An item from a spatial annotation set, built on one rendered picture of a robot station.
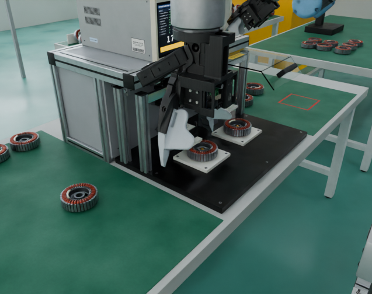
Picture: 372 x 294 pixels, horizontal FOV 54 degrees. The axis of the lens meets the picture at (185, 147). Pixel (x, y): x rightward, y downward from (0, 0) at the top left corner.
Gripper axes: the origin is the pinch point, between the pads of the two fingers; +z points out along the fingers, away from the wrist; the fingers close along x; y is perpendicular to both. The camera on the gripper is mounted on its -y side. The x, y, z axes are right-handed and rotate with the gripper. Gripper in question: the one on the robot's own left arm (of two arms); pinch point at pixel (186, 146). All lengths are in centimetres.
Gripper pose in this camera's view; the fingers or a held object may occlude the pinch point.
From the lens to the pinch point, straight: 62.4
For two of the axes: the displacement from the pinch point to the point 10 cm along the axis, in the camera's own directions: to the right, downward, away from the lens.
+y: 8.3, 2.7, -4.9
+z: 0.0, 8.7, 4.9
